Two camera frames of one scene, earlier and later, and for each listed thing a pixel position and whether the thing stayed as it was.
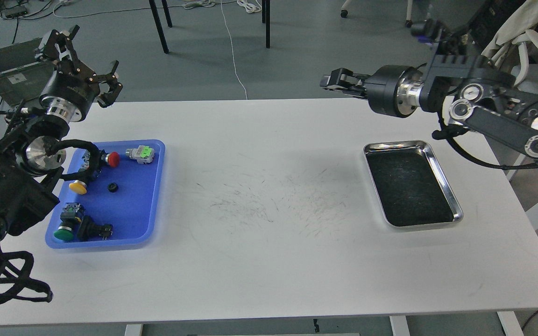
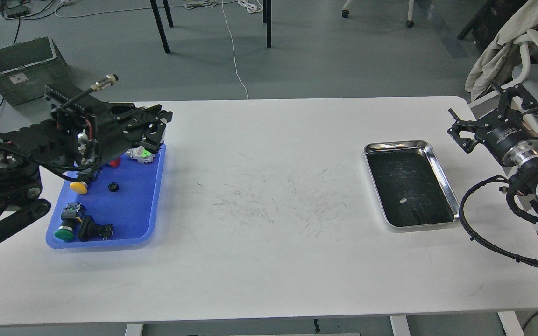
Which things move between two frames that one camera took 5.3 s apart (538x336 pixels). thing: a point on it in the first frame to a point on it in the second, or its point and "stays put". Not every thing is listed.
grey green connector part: x=143 y=154 stays put
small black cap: x=113 y=187 stays put
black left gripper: x=71 y=89 to x=114 y=140
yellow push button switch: x=78 y=186 stays put
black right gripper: x=392 y=90 to x=512 y=137
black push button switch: x=89 y=229 stays put
